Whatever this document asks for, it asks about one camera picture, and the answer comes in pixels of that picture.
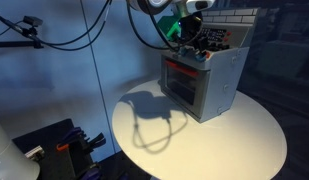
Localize purple handled tool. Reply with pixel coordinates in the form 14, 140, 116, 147
79, 163, 102, 180

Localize black handled pliers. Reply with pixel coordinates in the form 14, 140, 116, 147
86, 132, 107, 152

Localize black stove display panel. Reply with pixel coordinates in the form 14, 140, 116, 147
200, 28, 228, 43

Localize black tool holder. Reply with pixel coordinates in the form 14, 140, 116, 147
12, 118, 110, 180

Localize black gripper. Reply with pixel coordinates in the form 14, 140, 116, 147
180, 14, 209, 57

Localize black camera cable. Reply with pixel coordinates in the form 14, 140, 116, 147
36, 0, 112, 47
42, 0, 114, 52

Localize black camera on stand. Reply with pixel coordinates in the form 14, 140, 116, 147
22, 15, 44, 28

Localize grey toy stove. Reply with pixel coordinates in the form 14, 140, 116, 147
159, 7, 262, 124

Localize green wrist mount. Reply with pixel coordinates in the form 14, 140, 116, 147
157, 14, 183, 39

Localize red oven door handle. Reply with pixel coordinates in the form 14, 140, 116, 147
164, 59, 200, 78

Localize blue stove knob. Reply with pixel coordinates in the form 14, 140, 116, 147
196, 53, 211, 63

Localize orange handled tool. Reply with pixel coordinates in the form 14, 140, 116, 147
55, 142, 71, 152

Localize grey oven door with window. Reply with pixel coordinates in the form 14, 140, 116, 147
159, 55, 211, 120

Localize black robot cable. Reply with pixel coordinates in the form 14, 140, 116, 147
126, 0, 182, 53
145, 0, 180, 51

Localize white brick pattern backsplash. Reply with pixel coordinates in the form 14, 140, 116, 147
201, 8, 260, 24

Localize silver metal tool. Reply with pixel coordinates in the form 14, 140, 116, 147
24, 145, 46, 162

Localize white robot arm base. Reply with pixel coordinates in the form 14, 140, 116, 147
0, 116, 41, 180

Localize purple handled pliers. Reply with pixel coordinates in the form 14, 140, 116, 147
58, 127, 86, 148

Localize camera on tripod arm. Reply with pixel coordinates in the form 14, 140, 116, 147
0, 11, 45, 50

